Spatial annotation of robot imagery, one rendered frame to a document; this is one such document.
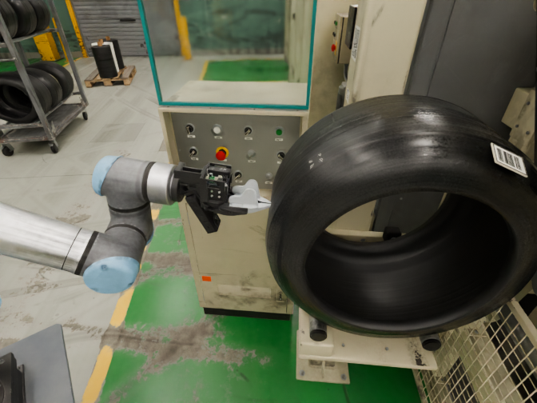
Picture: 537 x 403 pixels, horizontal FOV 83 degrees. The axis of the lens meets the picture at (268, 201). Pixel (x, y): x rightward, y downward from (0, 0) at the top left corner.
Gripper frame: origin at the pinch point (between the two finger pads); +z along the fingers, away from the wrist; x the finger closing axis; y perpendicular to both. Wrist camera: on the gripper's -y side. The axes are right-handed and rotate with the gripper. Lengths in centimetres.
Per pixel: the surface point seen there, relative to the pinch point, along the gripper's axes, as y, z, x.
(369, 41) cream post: 31.9, 18.3, 26.7
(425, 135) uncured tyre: 24.0, 23.4, -7.6
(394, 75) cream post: 25.6, 26.4, 26.6
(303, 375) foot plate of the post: -118, 31, 21
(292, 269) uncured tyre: -6.3, 7.4, -11.3
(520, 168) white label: 22.2, 37.8, -10.4
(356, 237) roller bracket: -25.3, 31.5, 24.1
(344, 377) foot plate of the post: -115, 51, 22
